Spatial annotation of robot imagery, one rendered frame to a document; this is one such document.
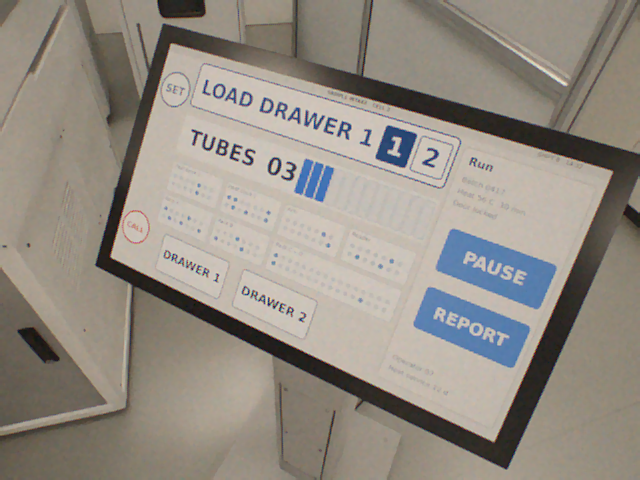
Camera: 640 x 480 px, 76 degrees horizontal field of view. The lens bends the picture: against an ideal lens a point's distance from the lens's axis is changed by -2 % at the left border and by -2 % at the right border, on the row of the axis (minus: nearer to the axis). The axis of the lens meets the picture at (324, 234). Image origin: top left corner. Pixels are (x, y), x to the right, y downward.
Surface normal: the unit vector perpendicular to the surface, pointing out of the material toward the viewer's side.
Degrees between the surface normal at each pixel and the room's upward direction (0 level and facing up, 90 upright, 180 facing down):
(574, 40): 90
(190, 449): 0
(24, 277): 90
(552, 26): 90
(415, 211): 50
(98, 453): 0
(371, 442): 5
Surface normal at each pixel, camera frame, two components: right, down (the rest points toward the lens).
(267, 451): -0.01, -0.73
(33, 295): 0.26, 0.70
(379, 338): -0.29, 0.03
